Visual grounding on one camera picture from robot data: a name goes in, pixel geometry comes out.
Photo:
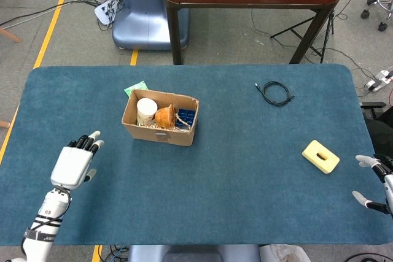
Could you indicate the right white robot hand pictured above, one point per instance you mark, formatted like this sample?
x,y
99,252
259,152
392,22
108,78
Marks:
x,y
389,188

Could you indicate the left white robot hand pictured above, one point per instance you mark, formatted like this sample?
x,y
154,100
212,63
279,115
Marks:
x,y
70,167

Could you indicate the brown cardboard box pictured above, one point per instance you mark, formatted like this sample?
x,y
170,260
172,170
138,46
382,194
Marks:
x,y
159,137

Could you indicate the orange jelly dome cup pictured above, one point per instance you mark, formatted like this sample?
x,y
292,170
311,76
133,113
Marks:
x,y
164,117

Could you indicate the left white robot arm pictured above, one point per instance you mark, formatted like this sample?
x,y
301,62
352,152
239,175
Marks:
x,y
46,219

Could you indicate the yellow sponge block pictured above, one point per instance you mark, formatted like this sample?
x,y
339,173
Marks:
x,y
313,151

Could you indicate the white paper cup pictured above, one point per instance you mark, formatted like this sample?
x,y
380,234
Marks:
x,y
146,108

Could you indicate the green card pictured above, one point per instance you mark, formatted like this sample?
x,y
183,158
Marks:
x,y
135,87

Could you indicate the white power strip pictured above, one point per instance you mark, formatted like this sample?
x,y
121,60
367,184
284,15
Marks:
x,y
379,79
102,13

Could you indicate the clear plastic bag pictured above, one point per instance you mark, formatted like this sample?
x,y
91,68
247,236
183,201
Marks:
x,y
282,254

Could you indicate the blue patterned packet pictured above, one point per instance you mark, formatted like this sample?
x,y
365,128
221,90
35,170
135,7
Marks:
x,y
187,114

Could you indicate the blue-grey robot torso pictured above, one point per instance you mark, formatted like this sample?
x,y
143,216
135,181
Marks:
x,y
184,254

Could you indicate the blue felt table mat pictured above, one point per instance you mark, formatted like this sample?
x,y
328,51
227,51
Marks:
x,y
215,167

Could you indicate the black tripod stand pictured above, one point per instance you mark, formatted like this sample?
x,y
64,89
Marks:
x,y
330,25

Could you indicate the black equipment frame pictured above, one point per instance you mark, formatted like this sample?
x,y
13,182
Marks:
x,y
380,130

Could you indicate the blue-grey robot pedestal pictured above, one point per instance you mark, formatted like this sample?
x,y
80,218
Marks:
x,y
144,22

